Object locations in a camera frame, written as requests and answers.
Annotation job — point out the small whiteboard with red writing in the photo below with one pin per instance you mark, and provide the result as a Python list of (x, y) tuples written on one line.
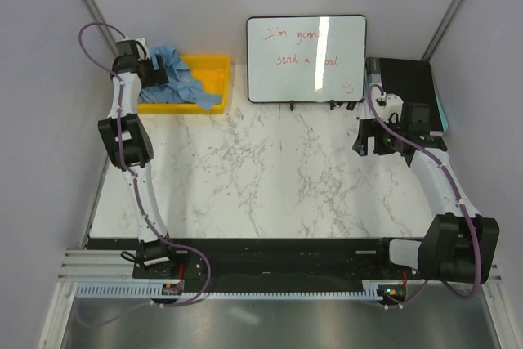
[(305, 59)]

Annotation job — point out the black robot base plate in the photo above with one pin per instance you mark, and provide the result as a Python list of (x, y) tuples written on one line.
[(264, 260)]

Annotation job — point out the black binder folder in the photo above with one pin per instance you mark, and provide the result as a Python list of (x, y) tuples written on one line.
[(411, 80)]

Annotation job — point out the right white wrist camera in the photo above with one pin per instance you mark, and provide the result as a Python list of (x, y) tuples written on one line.
[(389, 107)]

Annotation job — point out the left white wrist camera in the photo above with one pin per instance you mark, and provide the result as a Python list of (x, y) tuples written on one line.
[(141, 49)]

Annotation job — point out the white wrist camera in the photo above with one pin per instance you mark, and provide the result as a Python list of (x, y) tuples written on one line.
[(389, 107), (141, 49)]

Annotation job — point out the yellow plastic tray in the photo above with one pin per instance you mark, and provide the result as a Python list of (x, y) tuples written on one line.
[(214, 74)]

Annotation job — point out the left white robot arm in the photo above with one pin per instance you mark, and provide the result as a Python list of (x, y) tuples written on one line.
[(130, 150)]

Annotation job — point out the blue long sleeve shirt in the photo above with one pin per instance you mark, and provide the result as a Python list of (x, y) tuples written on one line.
[(181, 87)]

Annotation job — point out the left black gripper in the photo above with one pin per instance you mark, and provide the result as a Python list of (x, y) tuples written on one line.
[(158, 77)]

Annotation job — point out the white slotted cable duct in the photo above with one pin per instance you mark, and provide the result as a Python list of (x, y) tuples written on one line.
[(170, 290)]

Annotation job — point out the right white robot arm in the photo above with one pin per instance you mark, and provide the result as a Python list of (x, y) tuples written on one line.
[(460, 243)]

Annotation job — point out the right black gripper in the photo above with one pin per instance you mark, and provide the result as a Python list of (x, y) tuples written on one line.
[(370, 127)]

